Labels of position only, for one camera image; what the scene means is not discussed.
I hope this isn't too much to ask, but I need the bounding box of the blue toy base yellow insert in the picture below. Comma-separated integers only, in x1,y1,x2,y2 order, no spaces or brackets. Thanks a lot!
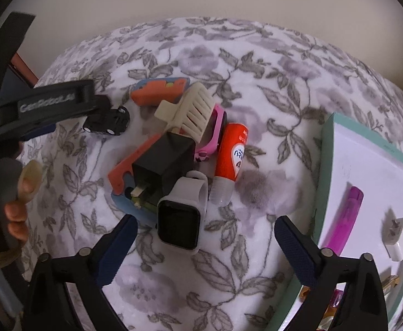
112,176,158,228

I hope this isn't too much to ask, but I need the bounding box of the person's left hand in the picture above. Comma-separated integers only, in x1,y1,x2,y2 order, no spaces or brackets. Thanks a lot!
5,160,44,245

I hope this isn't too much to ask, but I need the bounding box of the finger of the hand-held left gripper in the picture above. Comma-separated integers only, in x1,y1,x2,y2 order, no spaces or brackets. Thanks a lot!
82,94,114,123
20,123,56,143

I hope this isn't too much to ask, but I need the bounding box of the white wall charger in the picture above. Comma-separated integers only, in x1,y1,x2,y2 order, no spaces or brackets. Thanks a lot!
382,209,403,263

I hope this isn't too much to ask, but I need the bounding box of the black toy car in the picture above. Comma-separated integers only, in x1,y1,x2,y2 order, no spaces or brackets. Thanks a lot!
82,105,131,137

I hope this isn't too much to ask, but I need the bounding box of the floral blanket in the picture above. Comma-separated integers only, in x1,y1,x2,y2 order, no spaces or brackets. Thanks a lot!
15,17,403,331

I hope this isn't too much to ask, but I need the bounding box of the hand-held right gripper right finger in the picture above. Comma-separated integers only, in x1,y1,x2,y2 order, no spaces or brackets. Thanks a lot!
275,216,388,331

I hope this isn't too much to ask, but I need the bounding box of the pink watch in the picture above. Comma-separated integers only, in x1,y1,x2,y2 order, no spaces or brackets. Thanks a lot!
195,105,228,162

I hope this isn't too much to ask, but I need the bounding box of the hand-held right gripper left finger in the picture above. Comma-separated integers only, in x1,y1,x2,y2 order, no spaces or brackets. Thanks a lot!
26,215,137,331

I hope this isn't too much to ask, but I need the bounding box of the teal-edged white tray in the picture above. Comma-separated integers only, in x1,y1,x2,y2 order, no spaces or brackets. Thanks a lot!
265,112,403,331

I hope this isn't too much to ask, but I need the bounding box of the black charger cube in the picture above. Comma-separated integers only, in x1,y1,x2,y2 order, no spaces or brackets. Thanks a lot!
133,133,195,207

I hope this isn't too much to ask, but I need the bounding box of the red glue stick tube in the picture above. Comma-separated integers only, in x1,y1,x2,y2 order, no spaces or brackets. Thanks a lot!
212,122,248,205

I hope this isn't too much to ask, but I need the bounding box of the orange key-shaped toy piece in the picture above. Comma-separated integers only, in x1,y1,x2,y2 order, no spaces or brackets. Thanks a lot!
108,134,161,194

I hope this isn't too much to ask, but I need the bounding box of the large orange blue toy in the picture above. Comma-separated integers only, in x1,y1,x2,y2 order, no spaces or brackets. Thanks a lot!
131,78,190,106

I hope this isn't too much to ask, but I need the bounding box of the brown wooden furniture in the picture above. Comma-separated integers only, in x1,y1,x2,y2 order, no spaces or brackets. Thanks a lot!
10,52,38,88

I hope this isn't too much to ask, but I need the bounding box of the white smartwatch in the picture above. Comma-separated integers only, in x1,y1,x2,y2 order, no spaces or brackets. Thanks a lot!
157,170,209,256

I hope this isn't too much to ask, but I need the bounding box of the cream hair claw clip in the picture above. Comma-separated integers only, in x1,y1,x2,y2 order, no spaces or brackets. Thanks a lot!
155,83,216,142

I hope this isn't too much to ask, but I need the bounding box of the purple lighter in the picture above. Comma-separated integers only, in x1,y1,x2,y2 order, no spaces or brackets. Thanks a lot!
320,186,364,254

